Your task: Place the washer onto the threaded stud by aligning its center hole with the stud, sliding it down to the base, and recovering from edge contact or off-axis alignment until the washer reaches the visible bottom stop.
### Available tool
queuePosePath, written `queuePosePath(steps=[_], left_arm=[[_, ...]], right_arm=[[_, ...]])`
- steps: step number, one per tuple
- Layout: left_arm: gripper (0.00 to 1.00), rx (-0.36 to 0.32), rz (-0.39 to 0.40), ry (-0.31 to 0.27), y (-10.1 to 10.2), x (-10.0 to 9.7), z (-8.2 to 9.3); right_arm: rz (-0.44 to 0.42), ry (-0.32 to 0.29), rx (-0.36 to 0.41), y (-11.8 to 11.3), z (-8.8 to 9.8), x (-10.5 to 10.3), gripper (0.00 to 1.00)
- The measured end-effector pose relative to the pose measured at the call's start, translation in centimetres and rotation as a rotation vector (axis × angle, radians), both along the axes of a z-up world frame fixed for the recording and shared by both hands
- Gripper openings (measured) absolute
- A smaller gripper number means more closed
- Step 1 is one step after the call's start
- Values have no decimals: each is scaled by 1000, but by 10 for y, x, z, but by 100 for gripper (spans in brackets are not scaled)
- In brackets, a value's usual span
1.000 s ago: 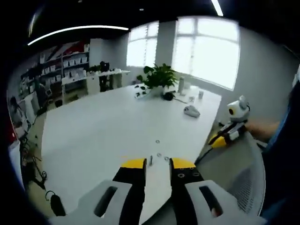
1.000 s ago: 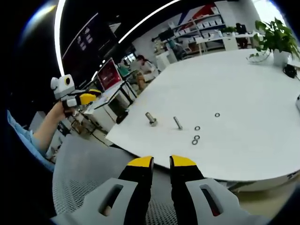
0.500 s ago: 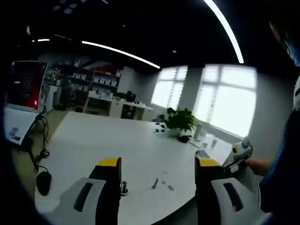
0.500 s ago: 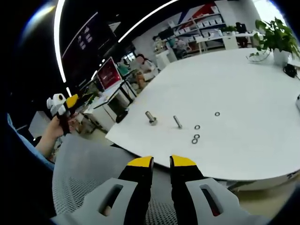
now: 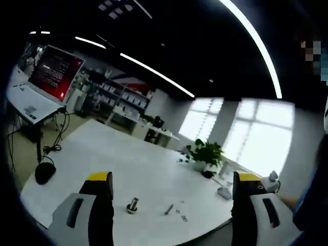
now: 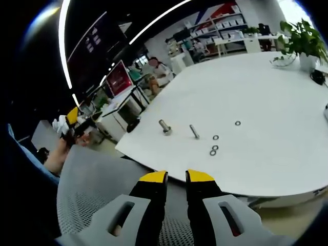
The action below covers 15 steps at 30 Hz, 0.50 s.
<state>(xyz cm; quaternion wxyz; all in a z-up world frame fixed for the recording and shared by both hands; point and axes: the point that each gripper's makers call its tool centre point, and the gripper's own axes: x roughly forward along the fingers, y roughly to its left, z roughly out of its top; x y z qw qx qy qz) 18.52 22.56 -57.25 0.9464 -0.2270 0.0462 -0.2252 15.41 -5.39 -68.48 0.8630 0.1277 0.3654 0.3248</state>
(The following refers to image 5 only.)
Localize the white counter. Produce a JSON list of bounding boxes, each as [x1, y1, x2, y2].
[[107, 107, 180, 148]]

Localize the large ring ceiling light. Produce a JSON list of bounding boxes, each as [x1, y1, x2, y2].
[[220, 0, 284, 99]]

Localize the potted green plant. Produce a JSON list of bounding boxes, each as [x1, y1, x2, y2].
[[186, 138, 225, 172]]

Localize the red screen monitor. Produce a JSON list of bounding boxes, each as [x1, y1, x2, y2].
[[27, 45, 86, 106]]

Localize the white cabinet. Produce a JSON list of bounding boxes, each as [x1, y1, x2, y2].
[[68, 88, 88, 113]]

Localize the curved ceiling light strip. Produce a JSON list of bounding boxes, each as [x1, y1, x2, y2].
[[119, 52, 195, 98]]

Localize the black desk cable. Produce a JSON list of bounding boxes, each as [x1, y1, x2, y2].
[[38, 110, 71, 165]]

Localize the white standing desk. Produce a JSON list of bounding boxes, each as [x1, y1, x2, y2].
[[6, 65, 67, 163]]

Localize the large bright window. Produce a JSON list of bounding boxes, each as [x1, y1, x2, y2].
[[178, 98, 295, 177]]

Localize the white cylindrical cup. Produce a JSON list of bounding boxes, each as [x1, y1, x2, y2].
[[219, 161, 233, 180]]

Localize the black computer mouse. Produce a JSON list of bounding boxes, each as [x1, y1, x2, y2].
[[34, 161, 57, 185]]

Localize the white game controller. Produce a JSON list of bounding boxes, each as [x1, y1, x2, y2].
[[217, 186, 233, 200]]

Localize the large threaded stud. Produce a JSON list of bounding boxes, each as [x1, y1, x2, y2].
[[126, 196, 139, 214]]

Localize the row of white storage bins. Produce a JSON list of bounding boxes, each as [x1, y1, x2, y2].
[[98, 83, 151, 107]]

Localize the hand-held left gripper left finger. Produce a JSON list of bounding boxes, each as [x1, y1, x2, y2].
[[47, 171, 115, 246]]

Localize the wall shelf unit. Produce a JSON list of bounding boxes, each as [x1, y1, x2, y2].
[[89, 76, 152, 121]]

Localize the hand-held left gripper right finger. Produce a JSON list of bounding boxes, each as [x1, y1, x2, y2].
[[231, 171, 304, 246]]

